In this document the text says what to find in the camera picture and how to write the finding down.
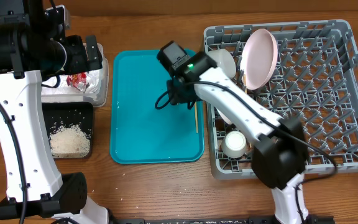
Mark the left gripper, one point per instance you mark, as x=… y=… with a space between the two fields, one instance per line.
x=81 y=63

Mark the large white plate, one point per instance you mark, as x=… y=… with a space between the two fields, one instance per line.
x=259 y=58

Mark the white napkin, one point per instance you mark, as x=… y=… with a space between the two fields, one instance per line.
x=58 y=85

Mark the small pink plate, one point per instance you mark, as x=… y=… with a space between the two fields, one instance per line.
x=225 y=119

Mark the grey bowl with rice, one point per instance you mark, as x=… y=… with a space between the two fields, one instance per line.
x=225 y=61

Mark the clear plastic waste bin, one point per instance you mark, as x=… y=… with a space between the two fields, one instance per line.
x=96 y=99

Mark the black rectangular tray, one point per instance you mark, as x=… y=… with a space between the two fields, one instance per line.
x=67 y=114

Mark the grey dishwasher rack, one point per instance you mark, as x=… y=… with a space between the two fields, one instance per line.
x=315 y=80

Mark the red foil snack wrapper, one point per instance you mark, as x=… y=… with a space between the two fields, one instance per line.
x=78 y=81

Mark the pile of rice grains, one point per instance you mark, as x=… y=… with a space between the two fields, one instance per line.
x=69 y=142

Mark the teal plastic serving tray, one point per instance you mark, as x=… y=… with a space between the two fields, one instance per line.
x=140 y=134

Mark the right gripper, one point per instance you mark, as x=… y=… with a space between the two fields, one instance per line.
x=174 y=97

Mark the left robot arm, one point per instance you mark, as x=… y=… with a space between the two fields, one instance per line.
x=34 y=48

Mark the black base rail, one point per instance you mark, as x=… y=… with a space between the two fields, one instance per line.
x=249 y=220

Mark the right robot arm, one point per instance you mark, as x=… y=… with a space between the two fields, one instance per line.
x=279 y=147

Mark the small white cup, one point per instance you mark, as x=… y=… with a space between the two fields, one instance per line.
x=234 y=144

